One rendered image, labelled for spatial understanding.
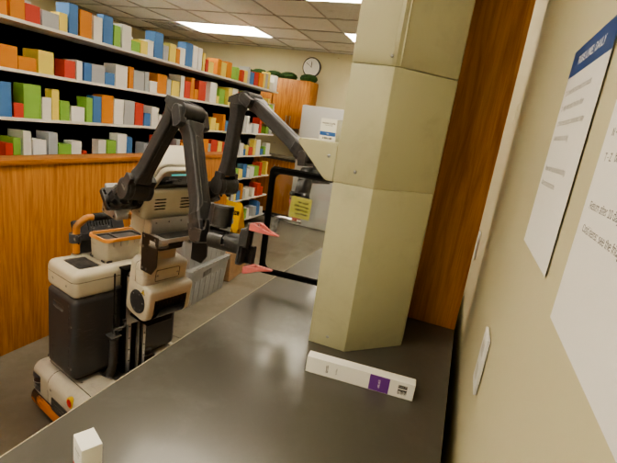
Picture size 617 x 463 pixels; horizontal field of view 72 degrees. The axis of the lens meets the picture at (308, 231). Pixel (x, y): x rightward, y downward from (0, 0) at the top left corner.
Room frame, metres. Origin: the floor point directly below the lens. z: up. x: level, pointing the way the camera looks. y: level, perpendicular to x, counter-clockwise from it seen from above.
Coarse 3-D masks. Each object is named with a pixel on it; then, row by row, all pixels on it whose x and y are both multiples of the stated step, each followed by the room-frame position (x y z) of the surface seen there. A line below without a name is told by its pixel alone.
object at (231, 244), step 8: (232, 232) 1.15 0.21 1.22; (240, 232) 1.11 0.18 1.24; (232, 240) 1.12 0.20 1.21; (240, 240) 1.11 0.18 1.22; (224, 248) 1.13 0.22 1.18; (232, 248) 1.12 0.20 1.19; (240, 248) 1.11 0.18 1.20; (248, 248) 1.13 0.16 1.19; (240, 256) 1.10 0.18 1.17; (240, 264) 1.10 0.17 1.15
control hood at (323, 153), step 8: (304, 144) 1.16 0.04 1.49; (312, 144) 1.15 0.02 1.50; (320, 144) 1.14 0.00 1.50; (328, 144) 1.14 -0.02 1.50; (336, 144) 1.13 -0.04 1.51; (312, 152) 1.15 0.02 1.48; (320, 152) 1.14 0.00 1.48; (328, 152) 1.14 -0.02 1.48; (336, 152) 1.13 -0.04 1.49; (312, 160) 1.15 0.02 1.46; (320, 160) 1.14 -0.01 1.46; (328, 160) 1.14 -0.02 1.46; (336, 160) 1.13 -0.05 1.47; (320, 168) 1.14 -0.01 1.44; (328, 168) 1.13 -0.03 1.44; (328, 176) 1.13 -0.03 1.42
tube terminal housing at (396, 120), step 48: (384, 96) 1.10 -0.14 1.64; (432, 96) 1.15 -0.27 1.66; (384, 144) 1.10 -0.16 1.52; (432, 144) 1.16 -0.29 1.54; (336, 192) 1.12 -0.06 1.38; (384, 192) 1.11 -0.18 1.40; (432, 192) 1.18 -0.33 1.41; (336, 240) 1.12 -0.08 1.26; (384, 240) 1.12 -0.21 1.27; (336, 288) 1.11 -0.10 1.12; (384, 288) 1.13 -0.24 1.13; (336, 336) 1.10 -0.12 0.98; (384, 336) 1.15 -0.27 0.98
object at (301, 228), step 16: (288, 176) 1.48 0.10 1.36; (288, 192) 1.48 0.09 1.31; (304, 192) 1.46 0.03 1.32; (320, 192) 1.45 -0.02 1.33; (272, 208) 1.49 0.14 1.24; (288, 208) 1.48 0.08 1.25; (304, 208) 1.46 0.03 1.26; (320, 208) 1.45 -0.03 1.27; (288, 224) 1.47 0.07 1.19; (304, 224) 1.46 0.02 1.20; (320, 224) 1.45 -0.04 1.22; (272, 240) 1.49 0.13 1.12; (288, 240) 1.47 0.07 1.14; (304, 240) 1.46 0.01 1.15; (320, 240) 1.44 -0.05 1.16; (272, 256) 1.49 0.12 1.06; (288, 256) 1.47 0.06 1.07; (304, 256) 1.46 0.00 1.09; (320, 256) 1.44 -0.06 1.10; (288, 272) 1.47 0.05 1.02; (304, 272) 1.45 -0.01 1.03
